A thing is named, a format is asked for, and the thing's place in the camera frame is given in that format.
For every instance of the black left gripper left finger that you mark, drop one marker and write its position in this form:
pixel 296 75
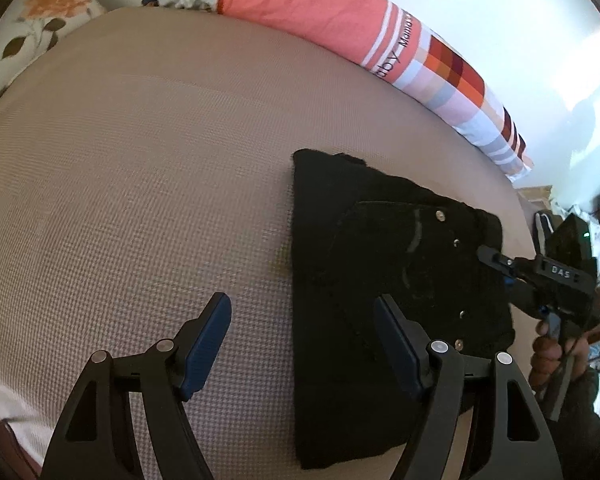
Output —
pixel 199 342

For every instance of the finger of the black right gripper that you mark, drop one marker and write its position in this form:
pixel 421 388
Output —
pixel 509 284
pixel 496 260

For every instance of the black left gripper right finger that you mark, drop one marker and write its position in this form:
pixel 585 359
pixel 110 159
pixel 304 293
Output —
pixel 405 344

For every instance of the black pants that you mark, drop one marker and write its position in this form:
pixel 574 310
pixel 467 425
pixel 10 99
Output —
pixel 380 268

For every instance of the right forearm dark sleeve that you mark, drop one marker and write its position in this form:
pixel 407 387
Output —
pixel 576 434

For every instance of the right hand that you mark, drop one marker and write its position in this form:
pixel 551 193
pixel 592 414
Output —
pixel 547 355

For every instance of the black white striped garment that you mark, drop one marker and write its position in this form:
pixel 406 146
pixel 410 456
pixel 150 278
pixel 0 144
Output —
pixel 548 241

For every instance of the white bed sheet edge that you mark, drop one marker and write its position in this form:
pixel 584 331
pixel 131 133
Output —
pixel 29 429

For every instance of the beige textured bed mattress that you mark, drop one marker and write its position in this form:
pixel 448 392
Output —
pixel 145 163

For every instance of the pink striped bolster pillow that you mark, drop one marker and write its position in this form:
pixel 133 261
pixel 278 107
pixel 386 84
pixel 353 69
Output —
pixel 397 48

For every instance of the floral white pillow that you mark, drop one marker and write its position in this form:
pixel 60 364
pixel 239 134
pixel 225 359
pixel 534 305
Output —
pixel 30 28

